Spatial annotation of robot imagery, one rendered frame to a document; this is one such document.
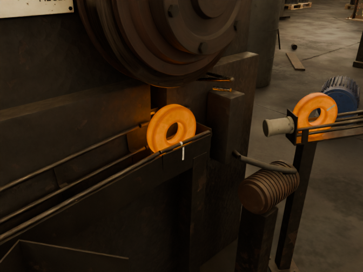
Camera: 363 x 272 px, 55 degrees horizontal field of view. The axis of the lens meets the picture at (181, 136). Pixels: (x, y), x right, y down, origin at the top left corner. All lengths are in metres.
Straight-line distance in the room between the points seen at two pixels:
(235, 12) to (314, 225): 1.30
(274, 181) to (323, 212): 0.85
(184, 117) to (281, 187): 0.43
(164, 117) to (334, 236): 1.20
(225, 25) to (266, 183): 0.55
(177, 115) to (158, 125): 0.07
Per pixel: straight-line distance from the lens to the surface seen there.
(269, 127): 1.19
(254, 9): 3.54
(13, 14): 0.79
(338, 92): 2.88
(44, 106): 0.83
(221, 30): 0.85
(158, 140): 0.94
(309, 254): 1.75
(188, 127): 0.99
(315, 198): 2.11
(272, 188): 1.18
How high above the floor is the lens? 1.16
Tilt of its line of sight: 27 degrees down
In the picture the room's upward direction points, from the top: 1 degrees clockwise
